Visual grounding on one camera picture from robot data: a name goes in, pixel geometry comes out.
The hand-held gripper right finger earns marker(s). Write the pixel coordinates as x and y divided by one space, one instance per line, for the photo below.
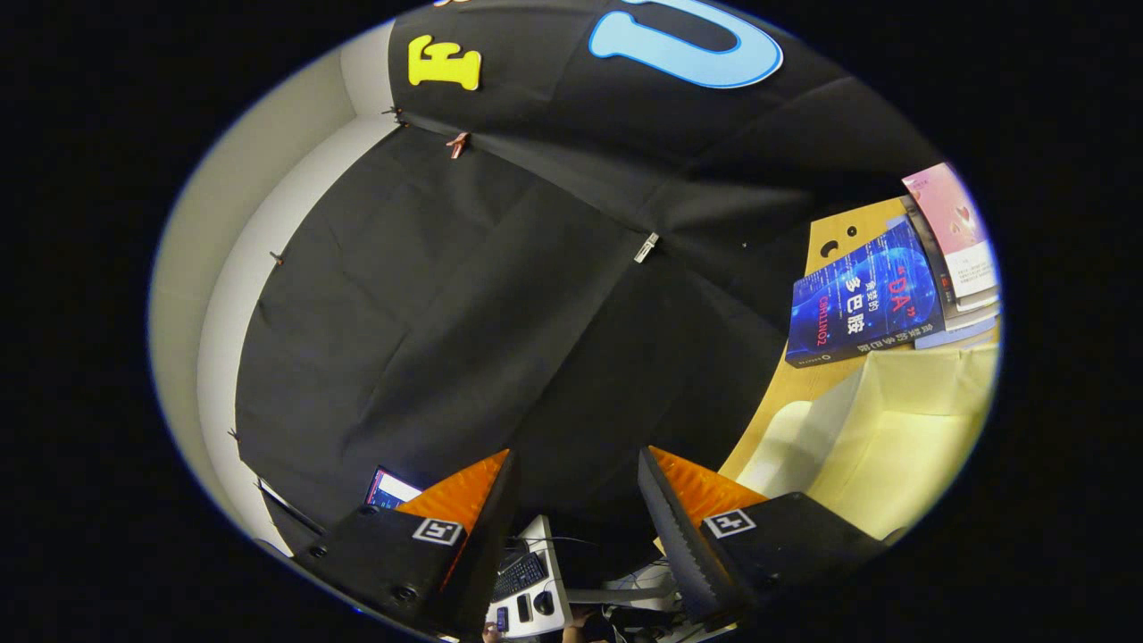
679 545

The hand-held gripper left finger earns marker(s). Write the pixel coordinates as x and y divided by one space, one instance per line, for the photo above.
478 563

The green fabric storage box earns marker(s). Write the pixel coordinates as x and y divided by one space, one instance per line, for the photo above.
893 438

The black keyboard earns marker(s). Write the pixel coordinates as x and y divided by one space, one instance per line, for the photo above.
520 576

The black computer mouse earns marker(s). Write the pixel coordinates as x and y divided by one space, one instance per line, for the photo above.
544 603

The white desk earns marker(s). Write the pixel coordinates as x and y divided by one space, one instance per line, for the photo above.
555 572

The computer monitor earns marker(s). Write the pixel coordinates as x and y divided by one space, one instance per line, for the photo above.
386 491

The black backdrop cloth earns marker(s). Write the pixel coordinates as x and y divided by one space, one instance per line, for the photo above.
500 295

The white clip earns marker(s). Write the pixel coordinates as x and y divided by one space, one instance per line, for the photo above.
646 247

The pale blue book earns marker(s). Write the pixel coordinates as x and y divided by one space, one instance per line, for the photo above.
955 336

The grey book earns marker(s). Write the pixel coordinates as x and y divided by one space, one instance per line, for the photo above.
933 268

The pink clip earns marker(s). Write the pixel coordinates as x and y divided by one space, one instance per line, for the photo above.
457 145

